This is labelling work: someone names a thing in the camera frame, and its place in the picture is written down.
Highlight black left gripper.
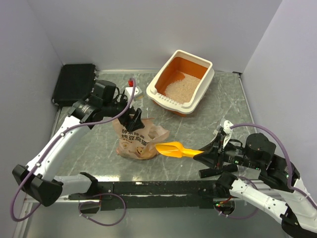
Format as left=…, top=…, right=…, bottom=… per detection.
left=103, top=93, right=145, bottom=131

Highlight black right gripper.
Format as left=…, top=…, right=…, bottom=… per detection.
left=192, top=130, right=260, bottom=168

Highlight pink cat litter bag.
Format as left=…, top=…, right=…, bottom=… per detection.
left=112, top=118, right=170, bottom=160

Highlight yellow plastic litter scoop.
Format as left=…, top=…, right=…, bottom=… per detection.
left=155, top=141, right=202, bottom=158

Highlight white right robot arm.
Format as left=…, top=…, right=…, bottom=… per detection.
left=194, top=133, right=317, bottom=238

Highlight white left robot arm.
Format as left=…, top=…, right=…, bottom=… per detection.
left=12, top=80, right=144, bottom=207

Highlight white orange litter box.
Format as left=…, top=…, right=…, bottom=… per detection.
left=146, top=50, right=214, bottom=117

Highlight clean litter granules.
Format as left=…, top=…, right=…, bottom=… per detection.
left=164, top=72, right=201, bottom=104

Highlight black hard case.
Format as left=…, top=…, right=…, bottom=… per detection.
left=52, top=63, right=97, bottom=107

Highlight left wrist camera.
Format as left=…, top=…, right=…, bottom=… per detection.
left=124, top=78, right=144, bottom=101

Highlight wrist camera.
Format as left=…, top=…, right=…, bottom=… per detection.
left=124, top=78, right=144, bottom=101
left=213, top=119, right=233, bottom=139

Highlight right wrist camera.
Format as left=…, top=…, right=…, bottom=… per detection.
left=213, top=119, right=233, bottom=139

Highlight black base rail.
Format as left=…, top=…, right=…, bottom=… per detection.
left=68, top=180, right=230, bottom=211

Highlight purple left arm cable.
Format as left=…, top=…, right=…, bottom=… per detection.
left=9, top=78, right=137, bottom=226

